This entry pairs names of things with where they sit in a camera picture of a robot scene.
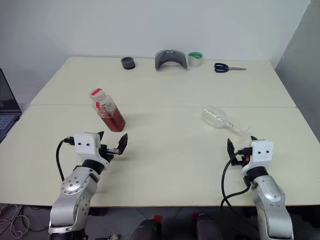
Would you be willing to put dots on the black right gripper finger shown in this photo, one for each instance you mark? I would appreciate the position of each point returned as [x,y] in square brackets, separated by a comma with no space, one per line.
[230,148]
[253,138]

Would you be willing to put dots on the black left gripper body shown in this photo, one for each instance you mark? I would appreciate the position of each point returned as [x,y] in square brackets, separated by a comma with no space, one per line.
[106,153]

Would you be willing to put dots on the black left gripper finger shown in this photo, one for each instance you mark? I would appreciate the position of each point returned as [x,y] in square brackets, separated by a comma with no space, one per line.
[101,135]
[123,143]

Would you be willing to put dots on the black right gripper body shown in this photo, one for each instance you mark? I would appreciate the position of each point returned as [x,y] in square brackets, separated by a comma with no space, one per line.
[236,163]

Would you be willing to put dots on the white bottle cap red label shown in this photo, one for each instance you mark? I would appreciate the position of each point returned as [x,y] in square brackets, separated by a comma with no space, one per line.
[97,93]

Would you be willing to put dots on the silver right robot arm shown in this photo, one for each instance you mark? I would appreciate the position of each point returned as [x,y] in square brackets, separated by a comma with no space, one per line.
[270,197]

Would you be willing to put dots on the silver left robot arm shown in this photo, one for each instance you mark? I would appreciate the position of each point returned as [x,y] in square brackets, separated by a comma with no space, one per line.
[75,190]

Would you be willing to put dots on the red liquid plastic bottle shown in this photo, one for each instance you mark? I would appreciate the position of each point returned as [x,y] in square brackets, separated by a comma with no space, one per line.
[112,117]

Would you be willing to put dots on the grey curved plastic piece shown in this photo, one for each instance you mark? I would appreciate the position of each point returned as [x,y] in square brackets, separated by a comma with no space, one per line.
[160,61]

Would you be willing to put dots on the tape roll with green core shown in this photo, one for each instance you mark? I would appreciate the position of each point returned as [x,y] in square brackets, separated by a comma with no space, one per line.
[195,62]

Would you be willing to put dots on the dark laptop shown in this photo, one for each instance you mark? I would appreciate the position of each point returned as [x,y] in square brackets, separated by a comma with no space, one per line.
[7,100]

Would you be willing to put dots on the grey partition panel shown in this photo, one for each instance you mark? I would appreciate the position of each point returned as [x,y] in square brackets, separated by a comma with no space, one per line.
[302,50]

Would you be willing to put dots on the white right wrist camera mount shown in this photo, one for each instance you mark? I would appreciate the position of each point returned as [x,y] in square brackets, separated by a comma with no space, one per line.
[261,152]

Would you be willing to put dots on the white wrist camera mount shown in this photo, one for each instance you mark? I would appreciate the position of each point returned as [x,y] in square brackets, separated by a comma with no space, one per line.
[261,152]
[86,146]

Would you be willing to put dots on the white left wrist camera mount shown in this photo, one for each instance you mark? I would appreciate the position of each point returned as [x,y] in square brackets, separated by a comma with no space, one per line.
[86,146]

